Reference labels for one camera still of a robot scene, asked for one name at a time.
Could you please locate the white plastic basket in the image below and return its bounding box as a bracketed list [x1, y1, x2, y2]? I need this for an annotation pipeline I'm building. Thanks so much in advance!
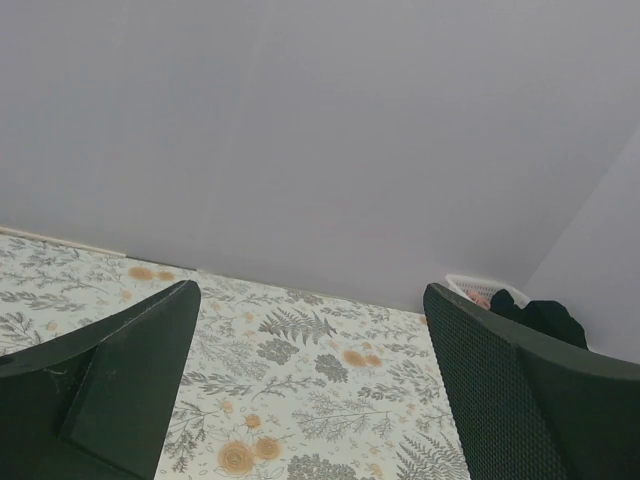
[445, 274, 530, 308]

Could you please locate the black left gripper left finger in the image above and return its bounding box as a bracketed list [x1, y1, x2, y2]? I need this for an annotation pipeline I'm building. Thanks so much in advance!
[1, 280, 201, 479]

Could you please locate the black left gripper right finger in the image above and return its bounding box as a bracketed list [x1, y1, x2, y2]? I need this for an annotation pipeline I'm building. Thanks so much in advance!
[423, 283, 639, 479]

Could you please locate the black t shirt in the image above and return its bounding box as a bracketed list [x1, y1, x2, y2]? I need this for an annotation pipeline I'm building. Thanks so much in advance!
[490, 289, 588, 350]

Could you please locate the pink t shirt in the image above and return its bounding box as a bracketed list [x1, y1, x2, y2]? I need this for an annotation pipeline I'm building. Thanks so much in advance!
[468, 291, 491, 310]

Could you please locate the floral tablecloth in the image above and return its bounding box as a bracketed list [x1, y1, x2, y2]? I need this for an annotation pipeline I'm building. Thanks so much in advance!
[1, 235, 468, 479]

